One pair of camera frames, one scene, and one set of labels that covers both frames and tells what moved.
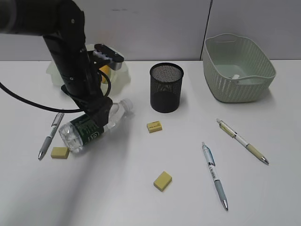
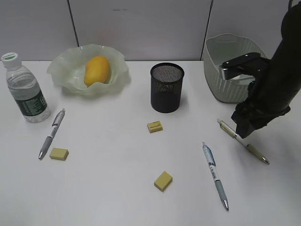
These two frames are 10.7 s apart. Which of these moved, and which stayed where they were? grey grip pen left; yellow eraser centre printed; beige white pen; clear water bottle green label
Moved: clear water bottle green label
Stayed: beige white pen; grey grip pen left; yellow eraser centre printed
